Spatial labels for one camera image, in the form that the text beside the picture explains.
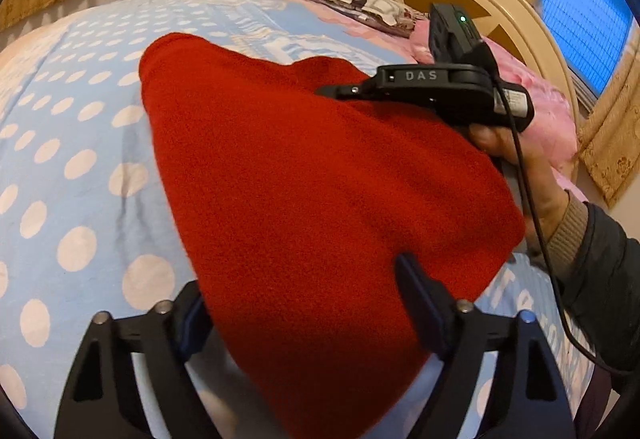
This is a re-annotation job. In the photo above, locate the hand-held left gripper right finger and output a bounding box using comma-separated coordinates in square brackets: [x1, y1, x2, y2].
[395, 253, 576, 439]

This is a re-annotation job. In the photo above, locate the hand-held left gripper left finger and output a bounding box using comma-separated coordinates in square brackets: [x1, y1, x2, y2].
[55, 281, 226, 439]

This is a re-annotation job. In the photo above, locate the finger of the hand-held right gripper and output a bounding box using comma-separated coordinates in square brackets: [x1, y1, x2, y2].
[315, 80, 382, 102]

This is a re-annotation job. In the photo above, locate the red knitted sweater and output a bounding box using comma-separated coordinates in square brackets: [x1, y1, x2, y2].
[139, 33, 526, 439]

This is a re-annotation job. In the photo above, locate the person's right forearm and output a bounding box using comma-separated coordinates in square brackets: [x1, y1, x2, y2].
[530, 191, 640, 372]

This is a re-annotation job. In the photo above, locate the person's right hand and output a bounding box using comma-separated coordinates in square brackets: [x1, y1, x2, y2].
[469, 121, 572, 242]

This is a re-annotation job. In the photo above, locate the window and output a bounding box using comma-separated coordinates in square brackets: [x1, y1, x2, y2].
[542, 0, 637, 100]

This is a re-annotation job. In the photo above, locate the polka dot bed sheet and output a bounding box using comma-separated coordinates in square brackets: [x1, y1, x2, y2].
[0, 0, 601, 439]

